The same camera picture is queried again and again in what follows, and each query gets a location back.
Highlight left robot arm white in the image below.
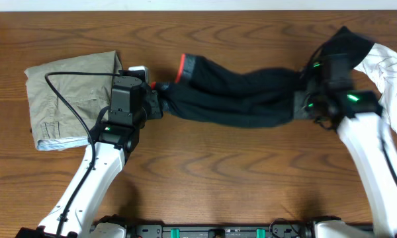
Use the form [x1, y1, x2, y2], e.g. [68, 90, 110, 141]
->
[17, 66, 163, 237]

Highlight folded khaki pants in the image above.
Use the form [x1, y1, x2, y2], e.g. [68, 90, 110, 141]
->
[24, 51, 122, 151]

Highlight black leggings with red waistband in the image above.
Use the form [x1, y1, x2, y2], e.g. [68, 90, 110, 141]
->
[152, 26, 375, 128]

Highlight white crumpled shirt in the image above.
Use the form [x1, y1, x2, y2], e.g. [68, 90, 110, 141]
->
[355, 43, 397, 134]

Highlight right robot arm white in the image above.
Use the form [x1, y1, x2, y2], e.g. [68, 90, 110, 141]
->
[303, 52, 397, 237]

